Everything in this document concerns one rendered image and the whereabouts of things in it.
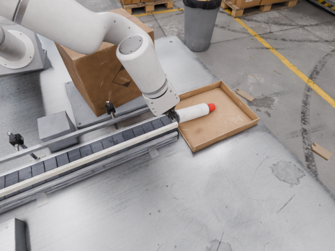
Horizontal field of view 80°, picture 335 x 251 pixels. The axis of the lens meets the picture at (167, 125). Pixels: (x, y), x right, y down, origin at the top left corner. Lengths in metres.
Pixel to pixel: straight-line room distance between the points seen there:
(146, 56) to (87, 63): 0.28
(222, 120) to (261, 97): 1.50
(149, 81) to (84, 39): 0.18
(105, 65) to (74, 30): 0.32
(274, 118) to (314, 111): 0.43
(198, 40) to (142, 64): 2.24
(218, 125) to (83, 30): 0.60
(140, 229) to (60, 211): 0.25
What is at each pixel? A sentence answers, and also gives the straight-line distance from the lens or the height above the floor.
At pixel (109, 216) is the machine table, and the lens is 0.69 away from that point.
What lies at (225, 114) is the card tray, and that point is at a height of 0.83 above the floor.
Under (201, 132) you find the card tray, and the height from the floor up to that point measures 0.83.
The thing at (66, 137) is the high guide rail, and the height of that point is 0.96.
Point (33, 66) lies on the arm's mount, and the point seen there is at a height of 0.85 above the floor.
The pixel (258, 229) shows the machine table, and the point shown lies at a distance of 0.71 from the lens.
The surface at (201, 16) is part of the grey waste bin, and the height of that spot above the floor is 0.46.
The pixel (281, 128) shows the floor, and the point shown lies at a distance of 2.13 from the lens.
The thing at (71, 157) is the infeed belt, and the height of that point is 0.88.
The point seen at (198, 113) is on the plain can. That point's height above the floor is 0.89.
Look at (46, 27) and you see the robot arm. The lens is 0.45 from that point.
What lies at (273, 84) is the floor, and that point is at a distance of 2.54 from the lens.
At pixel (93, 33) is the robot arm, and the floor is 1.28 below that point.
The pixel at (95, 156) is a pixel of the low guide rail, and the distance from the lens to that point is 0.69.
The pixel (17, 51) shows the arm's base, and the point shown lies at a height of 0.94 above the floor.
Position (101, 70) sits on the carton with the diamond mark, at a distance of 0.75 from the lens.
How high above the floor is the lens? 1.48
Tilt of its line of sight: 52 degrees down
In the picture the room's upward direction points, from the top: straight up
